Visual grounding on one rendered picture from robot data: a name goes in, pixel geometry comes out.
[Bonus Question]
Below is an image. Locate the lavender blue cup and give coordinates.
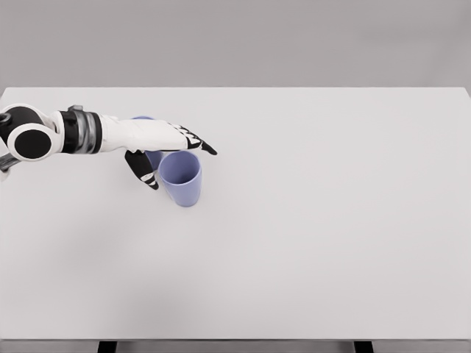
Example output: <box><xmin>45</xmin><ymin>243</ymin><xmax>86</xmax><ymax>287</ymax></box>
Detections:
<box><xmin>130</xmin><ymin>115</ymin><xmax>165</xmax><ymax>171</ymax></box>
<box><xmin>157</xmin><ymin>151</ymin><xmax>203</xmax><ymax>209</ymax></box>

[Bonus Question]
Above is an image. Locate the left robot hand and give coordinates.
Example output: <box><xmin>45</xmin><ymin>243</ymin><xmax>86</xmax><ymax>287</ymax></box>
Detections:
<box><xmin>124</xmin><ymin>118</ymin><xmax>219</xmax><ymax>191</ymax></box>

